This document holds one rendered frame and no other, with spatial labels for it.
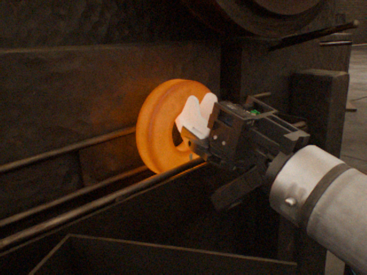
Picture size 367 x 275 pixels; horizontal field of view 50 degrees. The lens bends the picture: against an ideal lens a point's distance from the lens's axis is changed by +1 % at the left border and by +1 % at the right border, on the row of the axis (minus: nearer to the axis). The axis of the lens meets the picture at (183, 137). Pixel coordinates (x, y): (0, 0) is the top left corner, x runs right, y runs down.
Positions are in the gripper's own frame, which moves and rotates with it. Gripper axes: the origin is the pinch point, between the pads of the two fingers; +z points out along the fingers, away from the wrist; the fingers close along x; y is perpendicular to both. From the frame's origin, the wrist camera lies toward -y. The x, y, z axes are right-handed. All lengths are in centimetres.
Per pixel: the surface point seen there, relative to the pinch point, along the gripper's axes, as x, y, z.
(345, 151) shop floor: -226, -94, 53
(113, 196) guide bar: 15.0, -5.9, -5.8
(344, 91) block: -42.5, 1.0, -4.7
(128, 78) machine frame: 5.6, 4.1, 7.0
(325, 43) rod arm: -25.0, 12.6, -5.6
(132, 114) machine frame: 5.2, -1.3, 5.5
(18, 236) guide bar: 26.9, -6.8, -6.1
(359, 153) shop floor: -230, -92, 45
